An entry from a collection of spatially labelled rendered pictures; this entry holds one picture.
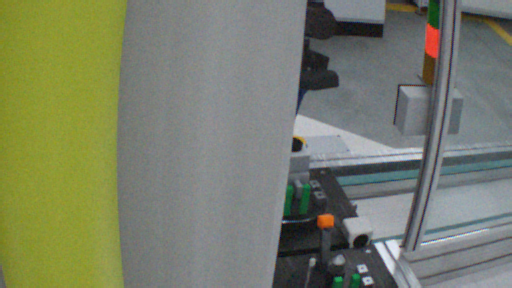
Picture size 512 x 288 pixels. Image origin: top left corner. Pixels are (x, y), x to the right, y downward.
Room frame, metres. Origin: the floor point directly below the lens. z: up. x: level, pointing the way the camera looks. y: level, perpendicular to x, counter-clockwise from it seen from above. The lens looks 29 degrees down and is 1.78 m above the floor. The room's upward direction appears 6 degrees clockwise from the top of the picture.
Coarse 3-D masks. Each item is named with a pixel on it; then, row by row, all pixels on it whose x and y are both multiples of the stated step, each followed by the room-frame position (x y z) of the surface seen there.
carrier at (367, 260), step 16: (288, 256) 1.12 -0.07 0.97; (304, 256) 1.12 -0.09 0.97; (336, 256) 1.13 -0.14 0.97; (352, 256) 1.13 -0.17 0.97; (368, 256) 1.13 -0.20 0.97; (288, 272) 1.07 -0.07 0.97; (304, 272) 1.05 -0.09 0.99; (320, 272) 1.05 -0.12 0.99; (336, 272) 1.01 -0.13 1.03; (352, 272) 1.06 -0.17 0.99; (368, 272) 1.08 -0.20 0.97; (384, 272) 1.08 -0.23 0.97
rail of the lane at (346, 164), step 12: (312, 156) 1.46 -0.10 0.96; (324, 156) 1.46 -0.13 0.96; (336, 156) 1.47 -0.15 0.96; (348, 156) 1.47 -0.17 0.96; (360, 156) 1.48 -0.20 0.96; (372, 156) 1.48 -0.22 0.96; (384, 156) 1.49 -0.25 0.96; (396, 156) 1.49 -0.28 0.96; (408, 156) 1.49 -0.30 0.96; (420, 156) 1.50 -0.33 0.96; (336, 168) 1.43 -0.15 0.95; (348, 168) 1.44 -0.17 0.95; (360, 168) 1.45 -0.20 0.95; (372, 168) 1.46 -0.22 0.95; (384, 168) 1.46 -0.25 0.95; (396, 168) 1.47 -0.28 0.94; (408, 168) 1.48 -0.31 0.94
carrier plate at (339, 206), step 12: (312, 168) 1.40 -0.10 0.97; (324, 168) 1.40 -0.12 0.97; (324, 180) 1.36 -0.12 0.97; (336, 180) 1.36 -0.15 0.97; (324, 192) 1.32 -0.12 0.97; (336, 192) 1.32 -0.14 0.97; (336, 204) 1.28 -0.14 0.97; (348, 204) 1.29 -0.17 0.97; (336, 216) 1.25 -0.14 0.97; (348, 216) 1.25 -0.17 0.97; (312, 228) 1.21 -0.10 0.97; (336, 228) 1.21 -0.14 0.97; (288, 240) 1.17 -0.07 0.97; (300, 240) 1.17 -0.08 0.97; (312, 240) 1.17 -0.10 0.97; (336, 240) 1.17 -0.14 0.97; (288, 252) 1.14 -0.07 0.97; (300, 252) 1.14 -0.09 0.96; (312, 252) 1.15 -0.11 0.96
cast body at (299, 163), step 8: (296, 144) 1.25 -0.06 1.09; (296, 152) 1.24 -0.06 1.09; (304, 152) 1.25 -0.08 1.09; (296, 160) 1.23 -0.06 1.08; (304, 160) 1.24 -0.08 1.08; (296, 168) 1.23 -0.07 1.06; (304, 168) 1.24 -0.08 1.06; (296, 176) 1.23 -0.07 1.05; (304, 176) 1.23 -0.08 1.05; (288, 184) 1.22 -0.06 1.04; (296, 184) 1.21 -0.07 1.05; (304, 184) 1.23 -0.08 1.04; (296, 192) 1.21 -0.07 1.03
